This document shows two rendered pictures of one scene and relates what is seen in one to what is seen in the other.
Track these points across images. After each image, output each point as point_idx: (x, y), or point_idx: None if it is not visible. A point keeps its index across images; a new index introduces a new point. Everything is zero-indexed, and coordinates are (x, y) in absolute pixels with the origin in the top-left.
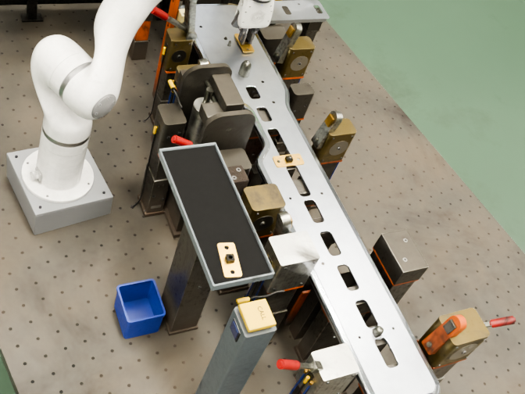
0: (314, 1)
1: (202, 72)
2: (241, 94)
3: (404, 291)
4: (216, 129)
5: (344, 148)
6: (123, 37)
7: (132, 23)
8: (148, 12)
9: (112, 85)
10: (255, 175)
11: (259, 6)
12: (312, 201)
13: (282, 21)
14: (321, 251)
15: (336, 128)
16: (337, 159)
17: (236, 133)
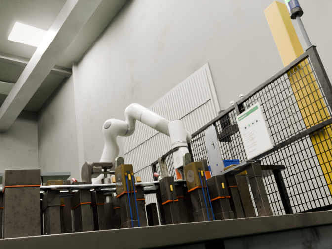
0: (258, 161)
1: (112, 167)
2: (144, 188)
3: (5, 202)
4: (82, 173)
5: (120, 179)
6: (100, 161)
7: (102, 155)
8: (106, 150)
9: None
10: (111, 218)
11: (176, 153)
12: (78, 199)
13: (223, 172)
14: None
15: (116, 165)
16: (121, 191)
17: (86, 174)
